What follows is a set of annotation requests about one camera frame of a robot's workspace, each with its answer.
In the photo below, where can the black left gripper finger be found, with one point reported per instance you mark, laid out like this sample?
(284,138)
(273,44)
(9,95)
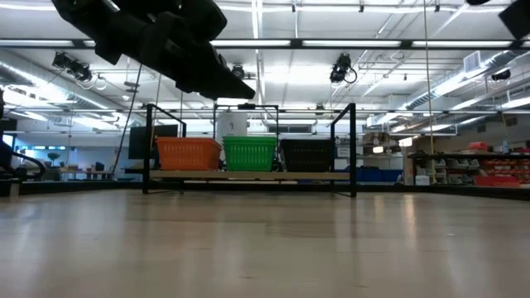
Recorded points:
(223,78)
(182,78)

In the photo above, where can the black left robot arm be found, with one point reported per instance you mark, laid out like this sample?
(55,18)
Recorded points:
(83,16)

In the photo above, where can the round black ceiling fixture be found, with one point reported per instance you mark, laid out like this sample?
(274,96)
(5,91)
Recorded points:
(239,68)

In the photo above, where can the white cylinder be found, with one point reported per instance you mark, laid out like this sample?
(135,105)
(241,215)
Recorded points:
(232,124)

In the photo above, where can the black ceiling speaker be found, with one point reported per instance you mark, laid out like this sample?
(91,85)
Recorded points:
(501,75)

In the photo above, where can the black monitor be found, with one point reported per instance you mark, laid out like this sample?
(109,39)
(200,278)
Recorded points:
(136,142)

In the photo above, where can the overhead light bar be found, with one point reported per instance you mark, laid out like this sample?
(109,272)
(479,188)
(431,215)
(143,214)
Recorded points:
(296,43)

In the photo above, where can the black ceiling device cluster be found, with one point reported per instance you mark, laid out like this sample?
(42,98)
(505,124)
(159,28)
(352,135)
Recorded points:
(72,66)

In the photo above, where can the storage rack with red bins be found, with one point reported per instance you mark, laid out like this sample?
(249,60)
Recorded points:
(497,169)

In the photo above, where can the blue storage bins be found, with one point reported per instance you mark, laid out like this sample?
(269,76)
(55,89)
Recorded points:
(381,174)

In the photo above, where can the black stand frame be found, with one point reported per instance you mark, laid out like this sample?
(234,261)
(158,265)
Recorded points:
(246,106)

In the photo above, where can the wooden shelf with black frame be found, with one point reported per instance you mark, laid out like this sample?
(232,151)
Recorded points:
(290,175)

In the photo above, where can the hanging black ceiling camera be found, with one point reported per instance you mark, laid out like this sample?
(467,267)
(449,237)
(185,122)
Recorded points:
(341,68)

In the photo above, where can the black aluminium table frame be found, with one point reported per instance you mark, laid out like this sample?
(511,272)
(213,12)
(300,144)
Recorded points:
(476,191)

